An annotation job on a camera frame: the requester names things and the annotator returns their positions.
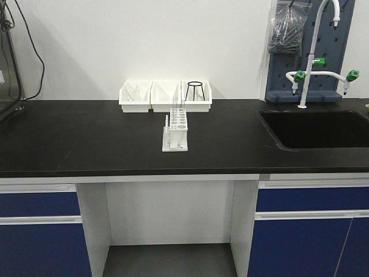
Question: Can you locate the glass fume hood enclosure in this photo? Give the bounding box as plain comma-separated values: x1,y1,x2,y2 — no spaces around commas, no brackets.
1,1,24,120

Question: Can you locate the white right storage bin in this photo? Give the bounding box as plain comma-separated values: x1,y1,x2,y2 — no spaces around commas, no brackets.
181,80,213,113

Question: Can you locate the blue left cabinet door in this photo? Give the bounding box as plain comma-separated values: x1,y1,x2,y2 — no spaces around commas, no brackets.
1,224,92,276

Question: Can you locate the white test tube rack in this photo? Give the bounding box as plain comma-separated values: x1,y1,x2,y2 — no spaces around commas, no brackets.
162,108,188,152

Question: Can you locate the clear glass test tube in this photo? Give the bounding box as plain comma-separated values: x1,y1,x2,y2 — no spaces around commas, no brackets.
172,96,178,116
179,96,185,111

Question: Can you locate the clear glassware in right bin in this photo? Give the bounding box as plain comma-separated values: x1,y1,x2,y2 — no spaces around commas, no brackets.
193,86,205,101

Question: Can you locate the plastic bag of tubes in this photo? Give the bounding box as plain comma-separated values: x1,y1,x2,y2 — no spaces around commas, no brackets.
268,1,312,55

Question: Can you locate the blue cabinet door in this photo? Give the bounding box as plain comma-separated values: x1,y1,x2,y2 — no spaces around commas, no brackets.
248,218,368,276
1,224,92,276

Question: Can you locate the blue right cabinet door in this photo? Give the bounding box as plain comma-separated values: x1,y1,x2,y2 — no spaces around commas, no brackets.
248,218,368,276

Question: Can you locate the white storage bin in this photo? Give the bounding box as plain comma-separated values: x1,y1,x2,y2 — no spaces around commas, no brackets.
181,80,213,113
119,80,153,113
150,80,181,113

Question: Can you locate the blue left cabinet drawer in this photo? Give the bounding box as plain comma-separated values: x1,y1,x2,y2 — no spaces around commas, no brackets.
1,192,81,217

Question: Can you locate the white middle storage bin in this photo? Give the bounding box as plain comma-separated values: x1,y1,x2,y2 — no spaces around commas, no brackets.
150,80,181,113

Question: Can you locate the white gooseneck lab faucet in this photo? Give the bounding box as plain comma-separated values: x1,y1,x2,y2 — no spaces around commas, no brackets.
285,0,359,108

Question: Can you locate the black wire tripod stand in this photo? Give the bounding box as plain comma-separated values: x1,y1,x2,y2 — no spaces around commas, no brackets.
185,81,206,101

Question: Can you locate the blue cabinet drawer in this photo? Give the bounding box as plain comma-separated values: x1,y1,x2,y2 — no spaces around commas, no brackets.
1,192,81,217
256,187,368,212

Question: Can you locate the black power cable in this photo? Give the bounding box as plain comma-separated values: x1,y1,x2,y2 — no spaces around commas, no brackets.
0,0,46,101

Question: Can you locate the white left storage bin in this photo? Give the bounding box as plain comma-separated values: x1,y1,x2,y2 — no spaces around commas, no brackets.
119,80,153,113

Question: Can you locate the blue pegboard drying rack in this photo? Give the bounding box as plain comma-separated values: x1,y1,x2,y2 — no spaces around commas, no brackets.
265,1,355,103

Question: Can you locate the clear glass beaker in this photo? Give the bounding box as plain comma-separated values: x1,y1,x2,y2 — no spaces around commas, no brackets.
123,84,141,102

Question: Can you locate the black lab sink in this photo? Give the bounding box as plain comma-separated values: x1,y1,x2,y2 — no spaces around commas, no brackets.
256,110,368,152

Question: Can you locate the blue right cabinet drawer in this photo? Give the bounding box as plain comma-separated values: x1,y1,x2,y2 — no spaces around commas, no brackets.
256,187,368,212

